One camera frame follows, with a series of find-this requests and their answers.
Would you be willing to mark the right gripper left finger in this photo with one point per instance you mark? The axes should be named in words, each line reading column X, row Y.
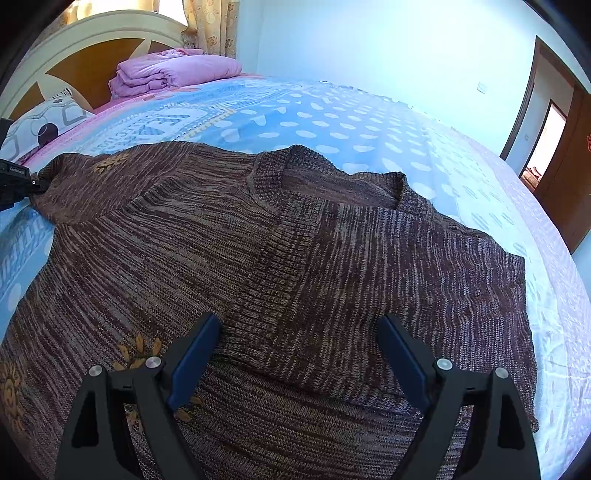
column 96, row 443

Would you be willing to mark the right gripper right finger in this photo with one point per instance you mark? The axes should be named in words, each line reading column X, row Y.
column 499, row 442

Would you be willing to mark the brown knitted sweater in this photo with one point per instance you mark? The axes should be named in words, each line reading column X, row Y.
column 299, row 261

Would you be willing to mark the white patterned pillow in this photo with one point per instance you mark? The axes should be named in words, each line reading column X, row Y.
column 40, row 126

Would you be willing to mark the cream and wood headboard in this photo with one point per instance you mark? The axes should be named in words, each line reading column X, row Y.
column 82, row 57

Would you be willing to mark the folded pink quilt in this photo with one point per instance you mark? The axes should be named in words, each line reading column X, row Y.
column 173, row 68

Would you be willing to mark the yellow patterned curtain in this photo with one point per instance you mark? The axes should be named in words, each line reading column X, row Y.
column 212, row 26

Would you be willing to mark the brown wooden door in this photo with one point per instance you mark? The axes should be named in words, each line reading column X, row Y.
column 563, row 186

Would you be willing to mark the blue patterned bed blanket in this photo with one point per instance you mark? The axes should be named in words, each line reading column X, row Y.
column 357, row 132

